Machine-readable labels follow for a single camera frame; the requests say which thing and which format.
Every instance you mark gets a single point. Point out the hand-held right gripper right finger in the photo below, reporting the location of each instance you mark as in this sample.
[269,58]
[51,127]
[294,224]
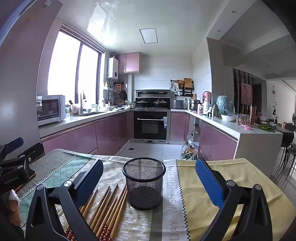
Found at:
[208,183]

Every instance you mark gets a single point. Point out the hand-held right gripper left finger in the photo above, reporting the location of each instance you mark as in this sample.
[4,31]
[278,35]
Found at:
[90,183]

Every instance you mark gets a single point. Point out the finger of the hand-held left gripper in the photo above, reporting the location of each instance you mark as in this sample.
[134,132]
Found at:
[33,151]
[13,144]

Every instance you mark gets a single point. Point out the bundle of wooden chopsticks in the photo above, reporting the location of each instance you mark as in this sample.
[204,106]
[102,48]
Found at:
[108,208]

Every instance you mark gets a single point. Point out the black mesh holder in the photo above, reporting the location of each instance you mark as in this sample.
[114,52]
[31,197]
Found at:
[143,190]

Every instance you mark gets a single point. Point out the person's left hand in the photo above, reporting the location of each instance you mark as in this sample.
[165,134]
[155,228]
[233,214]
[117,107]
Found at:
[14,208]

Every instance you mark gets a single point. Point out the plastic bags of groceries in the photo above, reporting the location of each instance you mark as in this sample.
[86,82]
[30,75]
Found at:
[190,150]

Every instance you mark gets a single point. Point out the patchwork patterned tablecloth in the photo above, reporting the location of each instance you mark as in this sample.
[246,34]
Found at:
[196,220]

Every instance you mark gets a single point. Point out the pink kitchen base cabinet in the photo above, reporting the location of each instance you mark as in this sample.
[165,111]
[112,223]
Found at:
[81,136]
[212,141]

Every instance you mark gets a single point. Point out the white microwave oven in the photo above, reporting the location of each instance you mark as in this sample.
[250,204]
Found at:
[48,109]

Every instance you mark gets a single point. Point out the grey refrigerator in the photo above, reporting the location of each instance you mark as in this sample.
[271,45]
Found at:
[20,81]

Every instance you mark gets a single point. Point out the steel kitchen faucet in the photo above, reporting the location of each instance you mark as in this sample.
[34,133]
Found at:
[82,102]

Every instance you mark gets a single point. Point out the dark thermos bottle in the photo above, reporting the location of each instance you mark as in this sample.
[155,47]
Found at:
[215,111]

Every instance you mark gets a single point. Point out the clear plastic cookie container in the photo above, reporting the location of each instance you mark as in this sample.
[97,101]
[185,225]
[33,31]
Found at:
[243,119]

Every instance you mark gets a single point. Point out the stainless steel steamer pot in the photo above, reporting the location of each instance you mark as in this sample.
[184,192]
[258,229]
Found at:
[194,104]

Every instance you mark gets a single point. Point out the green leafy vegetables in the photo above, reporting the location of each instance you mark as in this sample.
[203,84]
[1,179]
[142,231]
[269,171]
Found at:
[266,128]

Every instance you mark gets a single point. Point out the black built-in oven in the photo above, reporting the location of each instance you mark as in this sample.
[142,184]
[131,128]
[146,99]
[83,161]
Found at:
[150,126]

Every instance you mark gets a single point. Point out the copper tumbler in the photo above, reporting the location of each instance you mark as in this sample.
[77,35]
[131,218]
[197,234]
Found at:
[252,113]

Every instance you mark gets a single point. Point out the silver countertop appliance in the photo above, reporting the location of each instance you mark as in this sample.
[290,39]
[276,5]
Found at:
[178,104]

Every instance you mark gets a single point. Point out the pink thermos kettle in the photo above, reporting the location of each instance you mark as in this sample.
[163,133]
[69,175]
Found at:
[207,97]

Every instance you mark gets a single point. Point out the dark dining chair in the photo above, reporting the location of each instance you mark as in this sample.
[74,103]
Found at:
[286,143]

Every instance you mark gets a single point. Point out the dark dining table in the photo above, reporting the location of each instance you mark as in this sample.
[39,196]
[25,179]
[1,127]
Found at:
[284,130]

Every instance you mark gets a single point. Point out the black lidded pot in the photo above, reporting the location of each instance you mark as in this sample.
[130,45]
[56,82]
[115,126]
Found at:
[160,103]

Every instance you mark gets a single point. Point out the kitchen window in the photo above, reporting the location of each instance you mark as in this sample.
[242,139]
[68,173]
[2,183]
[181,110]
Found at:
[67,64]

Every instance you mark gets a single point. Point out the hanging black frying pan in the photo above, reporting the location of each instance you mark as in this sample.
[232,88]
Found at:
[123,95]

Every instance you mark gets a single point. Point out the black lidded wok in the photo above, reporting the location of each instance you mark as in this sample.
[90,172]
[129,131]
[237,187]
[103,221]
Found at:
[142,103]

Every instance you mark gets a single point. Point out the black integrated stove hood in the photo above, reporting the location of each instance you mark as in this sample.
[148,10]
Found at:
[152,93]

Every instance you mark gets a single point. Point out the white water heater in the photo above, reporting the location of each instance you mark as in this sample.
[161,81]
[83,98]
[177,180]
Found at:
[113,67]

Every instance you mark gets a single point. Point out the square ceiling light panel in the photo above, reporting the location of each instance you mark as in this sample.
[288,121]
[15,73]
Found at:
[148,36]

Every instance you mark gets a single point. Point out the pink wall picture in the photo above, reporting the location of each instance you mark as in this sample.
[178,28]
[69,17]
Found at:
[246,92]

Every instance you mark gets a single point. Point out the wall rack with cutting boards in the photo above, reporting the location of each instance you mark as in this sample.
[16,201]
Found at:
[186,87]

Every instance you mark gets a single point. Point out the round wall clock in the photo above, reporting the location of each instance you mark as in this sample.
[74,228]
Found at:
[274,91]

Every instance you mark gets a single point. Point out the pink wall cabinet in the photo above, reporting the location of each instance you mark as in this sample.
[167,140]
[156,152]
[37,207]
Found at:
[128,62]

